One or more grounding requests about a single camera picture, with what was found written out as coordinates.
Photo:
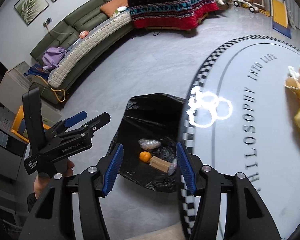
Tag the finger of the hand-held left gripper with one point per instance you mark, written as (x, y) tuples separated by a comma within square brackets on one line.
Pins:
[(76, 118), (90, 126)]

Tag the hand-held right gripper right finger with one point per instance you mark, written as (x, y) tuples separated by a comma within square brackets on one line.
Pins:
[(186, 170)]

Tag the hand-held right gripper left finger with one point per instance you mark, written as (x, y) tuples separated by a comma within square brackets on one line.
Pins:
[(113, 170)]

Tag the small clear plastic piece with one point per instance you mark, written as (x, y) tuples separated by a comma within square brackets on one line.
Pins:
[(172, 167)]

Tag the wooden block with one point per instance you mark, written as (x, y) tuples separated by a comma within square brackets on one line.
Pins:
[(160, 163)]

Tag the orange fruit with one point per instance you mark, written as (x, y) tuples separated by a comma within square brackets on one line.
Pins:
[(145, 156)]

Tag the clear plastic wrap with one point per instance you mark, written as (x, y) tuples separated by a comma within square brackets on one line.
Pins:
[(150, 143)]

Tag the black plastic garbage bag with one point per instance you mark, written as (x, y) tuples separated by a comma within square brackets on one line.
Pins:
[(145, 120)]

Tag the yellow plastic shelf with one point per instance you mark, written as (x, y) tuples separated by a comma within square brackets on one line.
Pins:
[(17, 120)]

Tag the white storage cabinet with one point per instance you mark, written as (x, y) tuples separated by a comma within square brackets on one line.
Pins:
[(12, 85)]

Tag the grey cabinet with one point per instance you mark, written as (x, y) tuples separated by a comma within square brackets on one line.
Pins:
[(5, 155)]

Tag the blue bag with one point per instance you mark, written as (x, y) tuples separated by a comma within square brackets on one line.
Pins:
[(36, 70)]

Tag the purple backpack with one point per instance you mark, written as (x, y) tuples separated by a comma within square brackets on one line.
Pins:
[(52, 57)]

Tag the grey quilted sofa cover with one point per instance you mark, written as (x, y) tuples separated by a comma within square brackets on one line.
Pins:
[(90, 42)]

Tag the pink round toy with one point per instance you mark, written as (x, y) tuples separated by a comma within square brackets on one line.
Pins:
[(84, 34)]

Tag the dark green sofa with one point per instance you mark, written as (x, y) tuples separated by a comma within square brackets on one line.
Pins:
[(85, 17)]

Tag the palm leaf framed picture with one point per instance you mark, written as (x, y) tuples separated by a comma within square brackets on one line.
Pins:
[(31, 5)]

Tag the white green packet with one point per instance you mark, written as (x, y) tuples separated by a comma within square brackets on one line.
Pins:
[(121, 10)]

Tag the orange cushion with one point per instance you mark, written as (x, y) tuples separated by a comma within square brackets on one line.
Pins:
[(112, 6)]

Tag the table with red patterned cloth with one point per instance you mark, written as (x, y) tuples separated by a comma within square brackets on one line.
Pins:
[(170, 5)]

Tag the white toy car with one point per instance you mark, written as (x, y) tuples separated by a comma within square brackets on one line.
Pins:
[(247, 3)]

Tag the yellow blue children's slide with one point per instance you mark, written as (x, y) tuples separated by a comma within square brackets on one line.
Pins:
[(280, 12)]

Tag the wall socket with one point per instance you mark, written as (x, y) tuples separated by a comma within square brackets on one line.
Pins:
[(48, 22)]

